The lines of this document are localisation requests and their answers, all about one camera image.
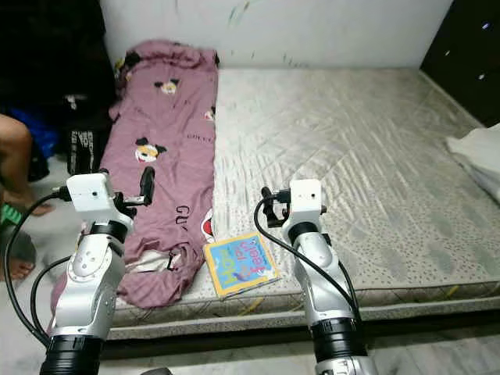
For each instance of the colourful children's book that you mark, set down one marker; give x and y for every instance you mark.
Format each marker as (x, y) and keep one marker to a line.
(241, 266)

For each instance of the white pillow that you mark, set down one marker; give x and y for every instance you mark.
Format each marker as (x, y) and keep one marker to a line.
(476, 160)

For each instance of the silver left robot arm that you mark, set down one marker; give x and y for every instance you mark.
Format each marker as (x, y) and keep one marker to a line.
(86, 297)

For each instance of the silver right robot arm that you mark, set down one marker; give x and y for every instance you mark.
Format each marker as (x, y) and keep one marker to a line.
(328, 289)

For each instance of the black printed bag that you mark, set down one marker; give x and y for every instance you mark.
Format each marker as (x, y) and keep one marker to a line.
(86, 137)

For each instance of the pink cartoon print blanket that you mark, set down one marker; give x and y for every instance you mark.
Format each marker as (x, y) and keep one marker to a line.
(164, 117)

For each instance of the blue cloth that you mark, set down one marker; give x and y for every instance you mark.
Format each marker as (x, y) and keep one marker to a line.
(39, 129)

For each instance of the grey quilted mattress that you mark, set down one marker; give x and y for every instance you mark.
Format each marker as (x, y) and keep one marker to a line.
(351, 156)

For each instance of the person bare leg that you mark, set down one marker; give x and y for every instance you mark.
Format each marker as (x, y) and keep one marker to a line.
(16, 148)
(17, 269)

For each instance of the green slipper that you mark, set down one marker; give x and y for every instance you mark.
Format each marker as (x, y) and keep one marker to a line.
(9, 214)

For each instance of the grey robot leg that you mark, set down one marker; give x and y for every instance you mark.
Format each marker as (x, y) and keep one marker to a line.
(156, 371)

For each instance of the black tufted headboard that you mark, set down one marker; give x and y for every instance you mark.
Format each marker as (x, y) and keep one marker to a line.
(465, 55)

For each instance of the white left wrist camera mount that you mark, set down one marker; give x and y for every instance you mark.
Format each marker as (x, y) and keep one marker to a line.
(94, 197)

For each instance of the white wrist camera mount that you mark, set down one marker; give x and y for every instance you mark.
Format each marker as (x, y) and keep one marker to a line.
(306, 200)
(94, 197)

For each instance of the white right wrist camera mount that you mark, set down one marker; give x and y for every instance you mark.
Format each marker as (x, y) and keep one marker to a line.
(306, 200)

